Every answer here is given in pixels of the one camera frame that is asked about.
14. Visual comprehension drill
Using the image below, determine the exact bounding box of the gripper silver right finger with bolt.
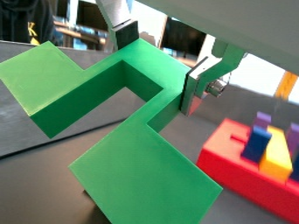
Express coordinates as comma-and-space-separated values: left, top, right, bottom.
180, 39, 245, 116

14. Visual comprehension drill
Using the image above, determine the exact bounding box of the purple post block right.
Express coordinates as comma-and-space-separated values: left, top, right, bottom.
285, 122, 299, 154

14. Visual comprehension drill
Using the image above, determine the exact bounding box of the red base board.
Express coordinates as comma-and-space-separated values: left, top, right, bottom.
196, 118, 299, 224

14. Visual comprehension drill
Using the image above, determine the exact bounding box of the green stepped arch block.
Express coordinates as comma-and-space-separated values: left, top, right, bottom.
0, 39, 221, 224

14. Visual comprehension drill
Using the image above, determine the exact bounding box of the purple post block left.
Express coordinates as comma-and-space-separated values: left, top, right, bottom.
252, 111, 272, 129

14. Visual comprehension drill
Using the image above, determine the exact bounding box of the yellow long bar block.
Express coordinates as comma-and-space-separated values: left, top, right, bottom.
258, 126, 293, 183

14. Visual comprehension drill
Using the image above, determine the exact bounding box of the blue post block right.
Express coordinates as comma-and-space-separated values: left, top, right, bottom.
289, 151, 299, 182

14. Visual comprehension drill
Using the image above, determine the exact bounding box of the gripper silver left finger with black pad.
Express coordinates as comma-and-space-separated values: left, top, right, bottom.
95, 0, 138, 50

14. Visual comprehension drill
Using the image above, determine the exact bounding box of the blue post block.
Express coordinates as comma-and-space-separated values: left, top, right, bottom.
240, 126, 272, 163
289, 151, 299, 182

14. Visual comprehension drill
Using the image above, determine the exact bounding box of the blue post block left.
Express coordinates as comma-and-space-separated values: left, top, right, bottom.
240, 126, 272, 163

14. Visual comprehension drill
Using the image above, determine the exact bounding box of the purple post block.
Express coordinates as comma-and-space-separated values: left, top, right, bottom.
285, 122, 299, 154
252, 111, 272, 129

